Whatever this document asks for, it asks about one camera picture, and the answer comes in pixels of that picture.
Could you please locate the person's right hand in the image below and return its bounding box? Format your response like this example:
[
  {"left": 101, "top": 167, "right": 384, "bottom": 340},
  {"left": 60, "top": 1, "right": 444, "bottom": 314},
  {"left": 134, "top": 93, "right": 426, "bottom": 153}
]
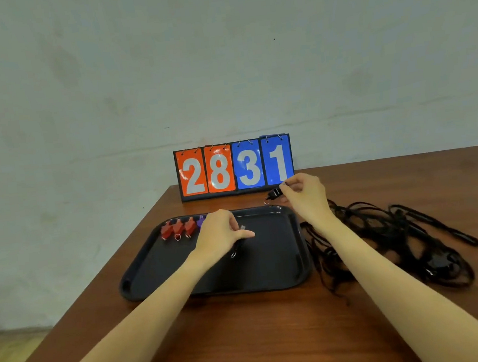
[{"left": 278, "top": 170, "right": 339, "bottom": 237}]

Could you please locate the person's left hand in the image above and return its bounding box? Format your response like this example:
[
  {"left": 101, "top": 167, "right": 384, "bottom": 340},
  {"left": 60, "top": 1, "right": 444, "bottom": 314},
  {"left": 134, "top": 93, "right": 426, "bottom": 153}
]
[{"left": 182, "top": 206, "right": 259, "bottom": 275}]

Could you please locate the person's right forearm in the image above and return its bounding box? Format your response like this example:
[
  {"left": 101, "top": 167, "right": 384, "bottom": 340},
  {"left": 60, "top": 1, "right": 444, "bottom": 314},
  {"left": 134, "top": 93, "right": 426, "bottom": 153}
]
[{"left": 314, "top": 203, "right": 478, "bottom": 362}]

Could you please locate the black plastic tray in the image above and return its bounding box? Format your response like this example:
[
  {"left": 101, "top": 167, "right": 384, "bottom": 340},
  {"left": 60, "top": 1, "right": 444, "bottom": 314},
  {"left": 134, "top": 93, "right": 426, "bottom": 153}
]
[{"left": 112, "top": 201, "right": 315, "bottom": 307}]

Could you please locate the orange and blue flip scoreboard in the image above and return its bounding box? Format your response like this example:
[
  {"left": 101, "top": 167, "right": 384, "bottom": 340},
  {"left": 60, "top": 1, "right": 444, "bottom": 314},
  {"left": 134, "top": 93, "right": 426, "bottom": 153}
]
[{"left": 172, "top": 132, "right": 297, "bottom": 204}]

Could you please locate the person's left forearm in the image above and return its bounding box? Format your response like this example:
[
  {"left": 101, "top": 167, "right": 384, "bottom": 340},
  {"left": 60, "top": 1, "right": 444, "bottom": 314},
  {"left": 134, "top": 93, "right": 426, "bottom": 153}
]
[{"left": 25, "top": 250, "right": 219, "bottom": 362}]

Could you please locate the tangle of black lanyards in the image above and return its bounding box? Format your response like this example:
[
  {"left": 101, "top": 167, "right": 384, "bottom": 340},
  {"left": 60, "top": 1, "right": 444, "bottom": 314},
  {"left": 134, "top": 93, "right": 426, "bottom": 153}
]
[{"left": 297, "top": 182, "right": 478, "bottom": 309}]

